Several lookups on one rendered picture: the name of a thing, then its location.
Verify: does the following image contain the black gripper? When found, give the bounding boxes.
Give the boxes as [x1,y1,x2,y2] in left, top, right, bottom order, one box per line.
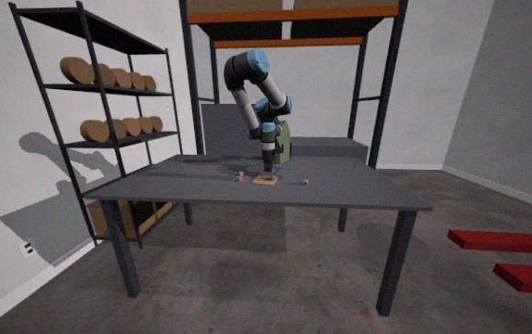
[261,142,284,181]

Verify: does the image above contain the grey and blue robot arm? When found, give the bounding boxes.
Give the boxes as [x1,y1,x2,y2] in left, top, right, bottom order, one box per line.
[224,48,292,143]

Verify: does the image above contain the tan flat mat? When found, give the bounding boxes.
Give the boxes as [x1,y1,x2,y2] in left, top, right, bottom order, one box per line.
[252,175,279,186]

